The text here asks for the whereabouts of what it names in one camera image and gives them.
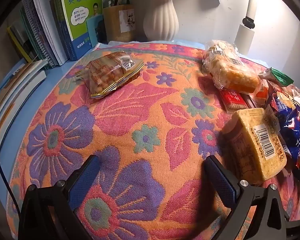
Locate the clear rice cracker packet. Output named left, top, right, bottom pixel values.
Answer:
left=202, top=39, right=269, bottom=105

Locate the wooden pen holder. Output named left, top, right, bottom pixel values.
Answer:
left=103, top=4, right=135, bottom=43

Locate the square rice cake packet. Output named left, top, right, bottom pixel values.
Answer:
left=221, top=108, right=287, bottom=185

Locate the small red biscuit packet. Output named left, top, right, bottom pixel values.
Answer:
left=219, top=89, right=248, bottom=111

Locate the row of upright books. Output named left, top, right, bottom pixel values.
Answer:
left=7, top=0, right=74, bottom=69

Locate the striped-edge fried snack packet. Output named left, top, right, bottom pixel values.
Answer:
left=75, top=52, right=145, bottom=99

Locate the green biscuit packet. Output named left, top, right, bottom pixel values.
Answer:
left=258, top=67, right=294, bottom=87

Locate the white ribbed vase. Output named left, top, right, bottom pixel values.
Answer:
left=142, top=0, right=180, bottom=41

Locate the small blue booklet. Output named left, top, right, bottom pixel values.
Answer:
left=86, top=14, right=106, bottom=48

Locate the stack of flat books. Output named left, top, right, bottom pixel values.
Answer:
left=0, top=60, right=47, bottom=170

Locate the floral woven cloth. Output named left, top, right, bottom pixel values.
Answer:
left=6, top=42, right=300, bottom=240

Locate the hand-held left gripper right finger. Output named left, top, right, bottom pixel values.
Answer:
left=204, top=155, right=291, bottom=240

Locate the purple and white snack bag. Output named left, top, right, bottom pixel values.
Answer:
left=265, top=81, right=300, bottom=160

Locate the black cable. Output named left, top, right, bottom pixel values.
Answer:
left=0, top=127, right=18, bottom=205

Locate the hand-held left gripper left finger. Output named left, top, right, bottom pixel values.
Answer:
left=17, top=154, right=101, bottom=240

